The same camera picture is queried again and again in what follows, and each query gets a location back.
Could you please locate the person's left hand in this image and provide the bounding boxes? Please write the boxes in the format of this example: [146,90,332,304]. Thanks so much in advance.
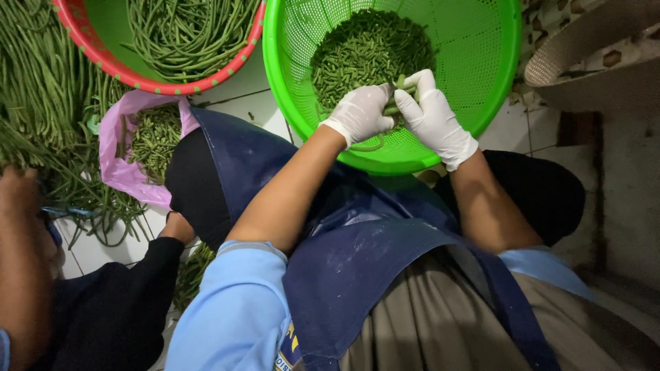
[320,83,397,150]

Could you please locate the person's right hand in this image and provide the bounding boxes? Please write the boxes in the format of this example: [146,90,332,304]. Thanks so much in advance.
[394,69,480,172]

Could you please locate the bunch of green long beans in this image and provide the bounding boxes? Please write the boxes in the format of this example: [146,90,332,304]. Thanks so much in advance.
[350,74,419,153]

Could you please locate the pile of cut bean pieces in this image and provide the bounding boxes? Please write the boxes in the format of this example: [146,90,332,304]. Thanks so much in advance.
[310,9,437,118]

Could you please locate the green plastic colander basket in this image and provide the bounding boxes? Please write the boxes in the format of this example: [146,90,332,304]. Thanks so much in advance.
[262,0,523,176]

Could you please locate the navy blue apron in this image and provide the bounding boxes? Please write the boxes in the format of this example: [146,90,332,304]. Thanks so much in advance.
[190,106,563,371]

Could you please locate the beige woven basket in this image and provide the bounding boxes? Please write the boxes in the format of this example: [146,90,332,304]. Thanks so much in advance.
[524,0,660,113]

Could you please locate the long beans in red basin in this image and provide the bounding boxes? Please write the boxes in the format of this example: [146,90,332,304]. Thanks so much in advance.
[121,0,262,84]

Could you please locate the cut bean pieces in bag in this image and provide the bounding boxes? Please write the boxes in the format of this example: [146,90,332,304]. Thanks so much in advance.
[125,105,183,186]

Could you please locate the small bundle of long beans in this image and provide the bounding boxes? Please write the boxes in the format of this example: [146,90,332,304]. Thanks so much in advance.
[172,242,216,312]

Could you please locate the pink plastic bag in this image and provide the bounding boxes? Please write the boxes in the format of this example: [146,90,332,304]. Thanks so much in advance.
[97,90,201,210]

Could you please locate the red basin with green dots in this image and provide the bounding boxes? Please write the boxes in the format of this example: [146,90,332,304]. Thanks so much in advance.
[52,0,268,97]

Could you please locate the large heap of long beans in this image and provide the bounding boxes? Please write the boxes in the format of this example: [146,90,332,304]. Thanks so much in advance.
[0,0,151,249]

